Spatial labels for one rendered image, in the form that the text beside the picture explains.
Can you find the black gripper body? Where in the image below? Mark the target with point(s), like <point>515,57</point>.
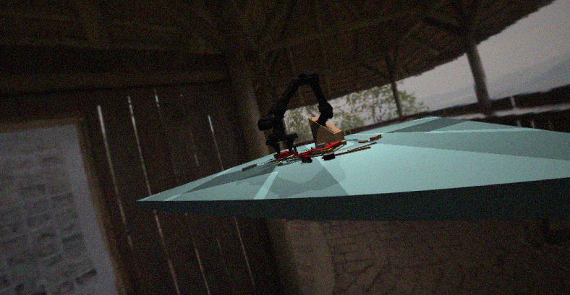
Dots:
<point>285,137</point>

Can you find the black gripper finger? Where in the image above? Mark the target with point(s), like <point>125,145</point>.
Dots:
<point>289,144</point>
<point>276,147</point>

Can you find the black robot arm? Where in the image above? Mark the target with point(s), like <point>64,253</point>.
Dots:
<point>278,109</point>

